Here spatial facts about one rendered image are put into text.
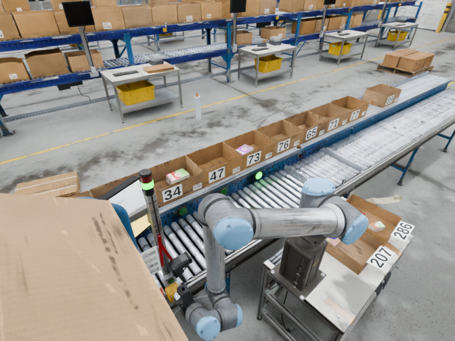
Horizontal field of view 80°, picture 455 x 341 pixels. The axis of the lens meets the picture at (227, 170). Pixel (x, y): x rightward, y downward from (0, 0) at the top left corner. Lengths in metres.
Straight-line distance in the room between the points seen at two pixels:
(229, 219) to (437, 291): 2.64
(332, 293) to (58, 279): 1.69
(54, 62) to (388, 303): 5.85
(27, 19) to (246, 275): 5.24
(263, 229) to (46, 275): 0.71
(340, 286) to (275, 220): 1.04
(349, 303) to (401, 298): 1.20
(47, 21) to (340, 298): 5.80
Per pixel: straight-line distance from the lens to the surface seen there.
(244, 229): 0.87
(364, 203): 2.46
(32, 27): 6.07
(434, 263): 3.49
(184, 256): 1.53
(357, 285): 1.99
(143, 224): 1.45
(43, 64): 5.91
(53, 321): 0.33
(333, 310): 1.85
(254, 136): 2.76
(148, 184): 1.15
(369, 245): 2.22
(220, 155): 2.57
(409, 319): 2.98
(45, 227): 0.43
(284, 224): 1.01
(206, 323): 1.28
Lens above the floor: 2.32
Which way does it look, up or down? 36 degrees down
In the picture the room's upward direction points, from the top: straight up
